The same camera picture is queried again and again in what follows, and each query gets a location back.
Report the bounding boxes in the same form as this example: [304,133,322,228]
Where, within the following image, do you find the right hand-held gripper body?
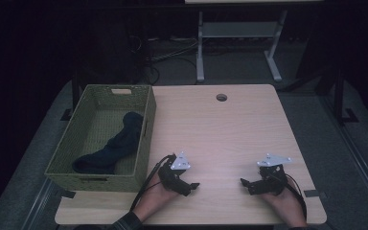
[255,153,293,196]

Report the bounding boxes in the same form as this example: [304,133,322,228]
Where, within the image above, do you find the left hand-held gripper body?
[157,150,192,195]

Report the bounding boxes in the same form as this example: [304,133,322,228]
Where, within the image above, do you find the dark knit hat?
[71,110,145,175]

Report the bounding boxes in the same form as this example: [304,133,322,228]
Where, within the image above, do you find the green woven basket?
[44,83,157,194]

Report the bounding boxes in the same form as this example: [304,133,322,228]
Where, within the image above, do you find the person's left hand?
[133,174,180,222]

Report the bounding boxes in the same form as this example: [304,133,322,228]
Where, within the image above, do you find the person's right hand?
[262,178,308,228]

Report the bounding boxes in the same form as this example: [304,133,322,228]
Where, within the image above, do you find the black tape strip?
[303,189,328,199]
[56,189,77,199]

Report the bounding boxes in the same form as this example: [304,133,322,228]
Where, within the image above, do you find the white metal stand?
[195,9,288,83]

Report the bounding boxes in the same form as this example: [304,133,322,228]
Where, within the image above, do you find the left hand-held gripper black cable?
[129,153,177,213]

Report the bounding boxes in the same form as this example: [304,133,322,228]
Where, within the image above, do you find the hand-held gripper black cable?
[129,153,177,213]
[283,172,309,222]

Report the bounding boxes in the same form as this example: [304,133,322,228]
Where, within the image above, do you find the right hand-held gripper black cable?
[283,172,309,222]

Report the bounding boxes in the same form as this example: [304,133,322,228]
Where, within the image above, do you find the metal floor rail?
[318,95,368,222]
[20,176,57,230]

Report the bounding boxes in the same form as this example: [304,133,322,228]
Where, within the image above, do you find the black floor bracket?
[341,107,360,125]
[59,107,74,122]

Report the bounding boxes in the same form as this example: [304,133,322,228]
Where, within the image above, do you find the black frame post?
[333,67,346,127]
[71,72,81,111]

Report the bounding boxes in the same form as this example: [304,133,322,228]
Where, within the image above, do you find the bundle of floor cables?
[127,34,203,86]

